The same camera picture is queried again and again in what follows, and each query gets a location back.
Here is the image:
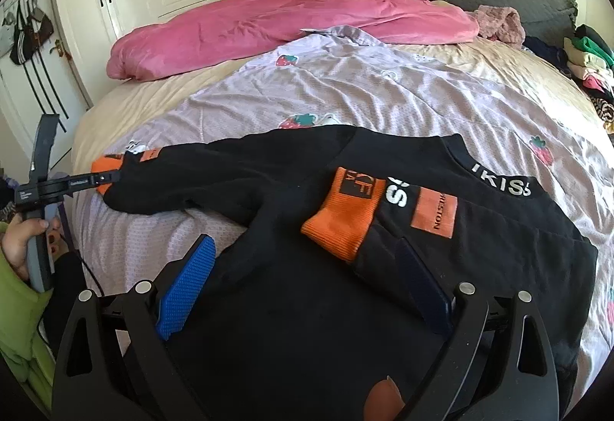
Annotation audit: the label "black IKISS sweatshirt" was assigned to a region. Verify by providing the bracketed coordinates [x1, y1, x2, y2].
[92, 126, 597, 420]

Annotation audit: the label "pile of folded clothes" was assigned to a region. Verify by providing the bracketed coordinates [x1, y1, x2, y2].
[564, 24, 613, 136]

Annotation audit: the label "dark navy garment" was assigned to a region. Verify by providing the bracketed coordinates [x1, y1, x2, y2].
[523, 36, 573, 78]

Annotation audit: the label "beige bed sheet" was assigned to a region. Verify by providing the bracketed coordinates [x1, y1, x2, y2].
[74, 0, 613, 170]

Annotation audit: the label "lilac strawberry print quilt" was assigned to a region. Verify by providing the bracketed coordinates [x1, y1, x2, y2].
[72, 28, 613, 396]

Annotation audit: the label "pink fuzzy garment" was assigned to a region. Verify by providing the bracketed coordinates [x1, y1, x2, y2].
[471, 5, 526, 49]

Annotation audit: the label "hanging bags on door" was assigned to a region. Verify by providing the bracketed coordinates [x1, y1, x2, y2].
[2, 0, 69, 134]

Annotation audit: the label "left hand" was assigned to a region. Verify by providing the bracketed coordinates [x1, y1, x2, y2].
[1, 214, 67, 281]

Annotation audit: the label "pink fleece blanket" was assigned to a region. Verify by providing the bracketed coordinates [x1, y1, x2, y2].
[106, 0, 480, 81]

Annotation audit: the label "green sleeve forearm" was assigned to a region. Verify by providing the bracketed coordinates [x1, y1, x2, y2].
[1, 223, 55, 413]

